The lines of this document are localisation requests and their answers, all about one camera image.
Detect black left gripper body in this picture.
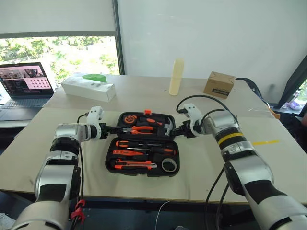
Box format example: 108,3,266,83
99,122,114,140

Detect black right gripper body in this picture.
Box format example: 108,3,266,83
180,120,196,139

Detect orange black handled screwdriver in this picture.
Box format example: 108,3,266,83
141,147,174,154
115,140,154,148

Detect orange voltage tester pen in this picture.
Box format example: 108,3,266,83
112,149,142,157

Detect black electrical tape roll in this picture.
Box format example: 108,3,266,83
161,158,178,173

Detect orange black utility knife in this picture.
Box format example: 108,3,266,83
110,159,158,170

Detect black tool case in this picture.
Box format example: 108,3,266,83
105,109,181,178

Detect orange black tape measure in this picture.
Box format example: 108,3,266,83
123,115,138,125

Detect long white carton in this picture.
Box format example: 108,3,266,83
60,76,117,103

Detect cream plastic bottle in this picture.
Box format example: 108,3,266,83
168,57,186,96

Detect brown cardboard box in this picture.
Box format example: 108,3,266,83
203,71,236,100

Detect green rounded object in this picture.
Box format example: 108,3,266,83
82,73,107,83

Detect yellow tape strip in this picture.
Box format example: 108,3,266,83
252,139,280,146

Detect black chair backrest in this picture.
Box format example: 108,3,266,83
236,77,272,109

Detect orange object at table edge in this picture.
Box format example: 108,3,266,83
268,106,281,120

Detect white side desk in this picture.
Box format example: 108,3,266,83
0,119,31,129

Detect open black laptop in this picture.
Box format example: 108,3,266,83
0,62,56,122

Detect dark slanted window beam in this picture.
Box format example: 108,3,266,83
278,53,307,109

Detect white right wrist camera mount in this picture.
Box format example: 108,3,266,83
182,103,205,138

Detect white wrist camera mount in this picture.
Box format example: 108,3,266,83
182,103,205,138
86,105,106,140

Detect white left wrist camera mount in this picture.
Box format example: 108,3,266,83
86,105,106,140

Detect claw hammer orange black handle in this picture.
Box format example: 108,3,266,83
139,116,174,137

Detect orange handled pliers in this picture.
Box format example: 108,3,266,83
122,125,154,135

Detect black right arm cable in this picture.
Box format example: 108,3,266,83
176,95,238,230

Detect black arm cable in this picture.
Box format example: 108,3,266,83
176,95,238,230
69,112,91,230

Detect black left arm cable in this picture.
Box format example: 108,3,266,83
69,112,91,230

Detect black table frame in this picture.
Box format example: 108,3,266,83
83,198,250,210

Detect red cable clip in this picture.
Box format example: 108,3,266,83
72,199,87,224

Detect thin white cable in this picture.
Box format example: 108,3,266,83
155,200,171,230

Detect dark window frame post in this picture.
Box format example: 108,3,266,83
111,0,126,76

